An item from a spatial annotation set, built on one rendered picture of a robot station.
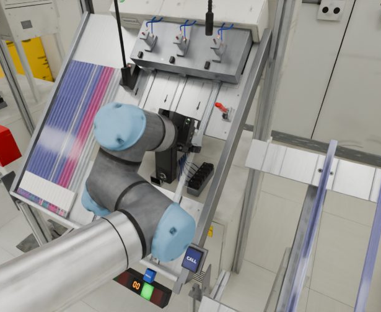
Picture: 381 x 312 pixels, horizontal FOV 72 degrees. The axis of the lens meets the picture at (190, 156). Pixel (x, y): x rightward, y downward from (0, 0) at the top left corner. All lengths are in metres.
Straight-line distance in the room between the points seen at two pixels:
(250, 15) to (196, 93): 0.24
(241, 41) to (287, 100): 1.74
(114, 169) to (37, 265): 0.19
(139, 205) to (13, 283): 0.16
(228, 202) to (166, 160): 0.51
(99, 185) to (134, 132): 0.11
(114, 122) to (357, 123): 2.25
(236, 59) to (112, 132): 0.43
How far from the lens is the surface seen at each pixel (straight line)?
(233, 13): 0.79
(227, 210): 1.02
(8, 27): 1.91
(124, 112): 0.41
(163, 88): 0.84
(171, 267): 0.75
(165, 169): 0.61
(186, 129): 0.59
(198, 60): 0.77
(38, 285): 0.32
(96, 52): 1.06
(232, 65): 0.73
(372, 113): 2.47
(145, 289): 0.80
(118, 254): 0.34
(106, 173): 0.45
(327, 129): 2.53
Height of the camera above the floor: 1.37
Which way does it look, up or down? 36 degrees down
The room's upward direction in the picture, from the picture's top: straight up
